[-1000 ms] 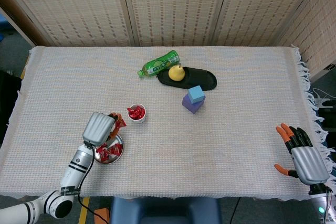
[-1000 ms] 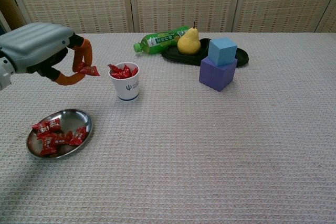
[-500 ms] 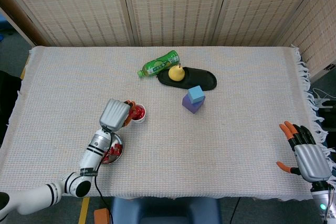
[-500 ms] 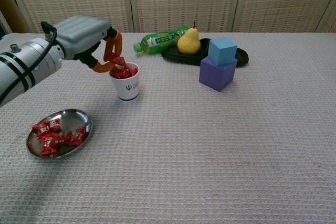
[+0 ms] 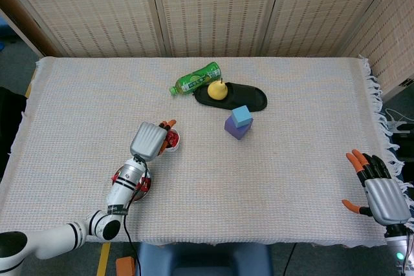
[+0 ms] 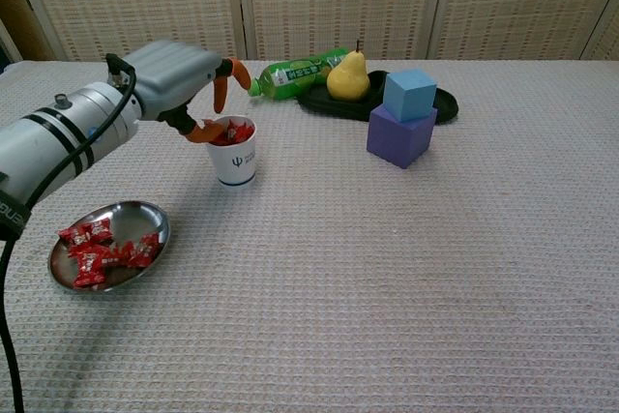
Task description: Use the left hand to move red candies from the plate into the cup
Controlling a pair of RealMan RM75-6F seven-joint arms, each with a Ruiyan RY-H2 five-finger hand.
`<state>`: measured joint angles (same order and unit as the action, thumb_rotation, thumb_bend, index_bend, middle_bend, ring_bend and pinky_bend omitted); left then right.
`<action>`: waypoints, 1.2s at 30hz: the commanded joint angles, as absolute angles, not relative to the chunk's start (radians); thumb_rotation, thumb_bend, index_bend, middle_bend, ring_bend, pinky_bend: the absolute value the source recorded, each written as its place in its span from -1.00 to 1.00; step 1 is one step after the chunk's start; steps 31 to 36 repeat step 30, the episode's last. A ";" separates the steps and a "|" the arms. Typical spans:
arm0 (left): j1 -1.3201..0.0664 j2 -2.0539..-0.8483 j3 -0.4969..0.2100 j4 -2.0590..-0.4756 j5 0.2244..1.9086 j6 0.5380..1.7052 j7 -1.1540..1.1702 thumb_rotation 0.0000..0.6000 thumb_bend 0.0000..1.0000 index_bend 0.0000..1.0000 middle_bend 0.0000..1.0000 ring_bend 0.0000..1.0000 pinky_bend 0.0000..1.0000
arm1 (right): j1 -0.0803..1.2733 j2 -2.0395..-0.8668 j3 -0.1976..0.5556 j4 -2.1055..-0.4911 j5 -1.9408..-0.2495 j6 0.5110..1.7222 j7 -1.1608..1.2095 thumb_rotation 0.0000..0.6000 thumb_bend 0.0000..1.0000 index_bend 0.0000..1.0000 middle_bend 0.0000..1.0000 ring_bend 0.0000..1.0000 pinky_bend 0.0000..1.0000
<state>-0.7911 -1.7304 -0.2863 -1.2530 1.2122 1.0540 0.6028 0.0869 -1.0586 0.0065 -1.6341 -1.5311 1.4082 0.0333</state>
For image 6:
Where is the white paper cup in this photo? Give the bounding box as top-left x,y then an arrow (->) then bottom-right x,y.
205,115 -> 257,188

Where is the black oval plate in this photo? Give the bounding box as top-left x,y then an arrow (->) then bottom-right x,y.
296,69 -> 459,128

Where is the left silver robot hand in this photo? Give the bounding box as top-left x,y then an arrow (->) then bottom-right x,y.
119,40 -> 252,144

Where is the light blue foam cube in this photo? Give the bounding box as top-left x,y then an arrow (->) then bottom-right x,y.
382,68 -> 438,124

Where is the white woven tablecloth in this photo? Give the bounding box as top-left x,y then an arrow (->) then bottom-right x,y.
0,59 -> 619,413

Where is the round metal plate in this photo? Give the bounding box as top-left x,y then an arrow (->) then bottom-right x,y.
47,199 -> 172,294

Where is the purple foam cube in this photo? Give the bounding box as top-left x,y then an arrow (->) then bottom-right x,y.
366,103 -> 439,170

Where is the green plastic drink bottle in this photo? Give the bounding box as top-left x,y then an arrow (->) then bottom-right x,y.
246,46 -> 350,103

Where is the yellow pear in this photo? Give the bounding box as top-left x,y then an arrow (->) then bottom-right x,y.
326,39 -> 371,103

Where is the brown wooden board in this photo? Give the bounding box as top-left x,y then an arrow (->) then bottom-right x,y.
0,0 -> 54,62

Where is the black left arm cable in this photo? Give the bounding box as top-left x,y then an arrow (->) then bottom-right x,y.
0,52 -> 137,413

